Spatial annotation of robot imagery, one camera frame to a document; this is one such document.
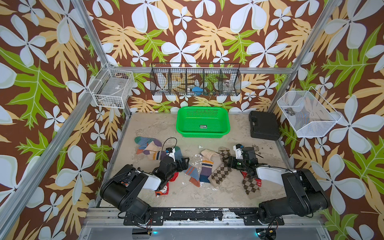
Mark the black wire shelf basket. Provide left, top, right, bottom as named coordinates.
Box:
left=150, top=63, right=242, bottom=97

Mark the white mesh basket right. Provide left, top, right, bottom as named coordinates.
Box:
left=277, top=87, right=342, bottom=138

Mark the black left camera cable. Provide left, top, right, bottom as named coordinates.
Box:
left=160, top=137, right=178, bottom=157

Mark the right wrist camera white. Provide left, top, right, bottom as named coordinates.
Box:
left=233, top=144, right=244, bottom=160

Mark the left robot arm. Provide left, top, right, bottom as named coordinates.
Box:
left=100, top=156, right=190, bottom=224

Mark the green plastic basket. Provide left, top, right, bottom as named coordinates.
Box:
left=176, top=107, right=231, bottom=138

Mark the red christmas sock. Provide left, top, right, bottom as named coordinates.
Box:
left=155, top=172, right=179, bottom=197
left=241, top=172, right=262, bottom=188

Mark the cream purple striped sock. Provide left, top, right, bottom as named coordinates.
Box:
left=143, top=139, right=162, bottom=155
left=143, top=150, right=167, bottom=161

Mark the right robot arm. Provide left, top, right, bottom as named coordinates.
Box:
left=224, top=144, right=331, bottom=225

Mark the brown argyle sock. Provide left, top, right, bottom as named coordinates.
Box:
left=209, top=147, right=232, bottom=188
left=241, top=172, right=262, bottom=199

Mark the blue green orange sock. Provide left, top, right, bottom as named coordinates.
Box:
left=174, top=146, right=201, bottom=188
left=134, top=137, right=156, bottom=154

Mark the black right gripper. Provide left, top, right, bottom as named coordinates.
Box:
left=221, top=155, right=249, bottom=171

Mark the white wire basket left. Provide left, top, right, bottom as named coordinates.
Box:
left=89, top=64, right=135, bottom=109

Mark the black plastic tool case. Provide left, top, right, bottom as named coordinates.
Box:
left=249, top=111, right=281, bottom=141

